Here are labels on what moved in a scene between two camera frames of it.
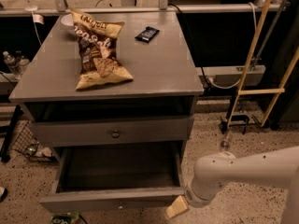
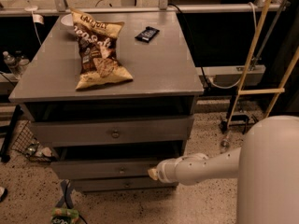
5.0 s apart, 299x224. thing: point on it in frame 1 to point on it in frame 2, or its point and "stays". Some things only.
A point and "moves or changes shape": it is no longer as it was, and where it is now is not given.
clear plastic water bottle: x=15 y=63 stays
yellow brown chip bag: x=100 y=62 stays
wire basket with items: x=27 y=145 stays
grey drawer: x=115 y=176 moves or changes shape
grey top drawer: x=78 y=132 stays
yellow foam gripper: x=192 y=196 to x=162 y=171
